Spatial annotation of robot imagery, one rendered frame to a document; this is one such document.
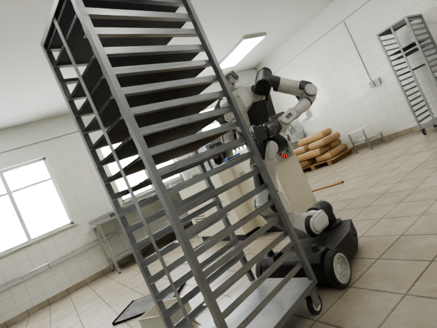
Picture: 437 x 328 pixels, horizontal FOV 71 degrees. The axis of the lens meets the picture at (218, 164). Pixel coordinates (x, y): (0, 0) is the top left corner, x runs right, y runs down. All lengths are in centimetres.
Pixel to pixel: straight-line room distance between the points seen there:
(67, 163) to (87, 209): 93
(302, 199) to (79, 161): 433
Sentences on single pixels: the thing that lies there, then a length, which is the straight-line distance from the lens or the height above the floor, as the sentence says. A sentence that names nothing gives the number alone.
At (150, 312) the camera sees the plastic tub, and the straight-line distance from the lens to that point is 249.
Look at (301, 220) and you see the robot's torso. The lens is 206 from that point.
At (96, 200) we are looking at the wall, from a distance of 611.
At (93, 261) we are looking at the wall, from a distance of 607.
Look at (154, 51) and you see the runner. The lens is 152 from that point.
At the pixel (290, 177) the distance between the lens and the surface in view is 307.
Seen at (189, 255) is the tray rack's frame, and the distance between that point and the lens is 123.
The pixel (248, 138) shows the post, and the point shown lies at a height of 96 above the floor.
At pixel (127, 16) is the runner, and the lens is 158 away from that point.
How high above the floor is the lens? 87
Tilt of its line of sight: 1 degrees up
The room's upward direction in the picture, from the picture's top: 24 degrees counter-clockwise
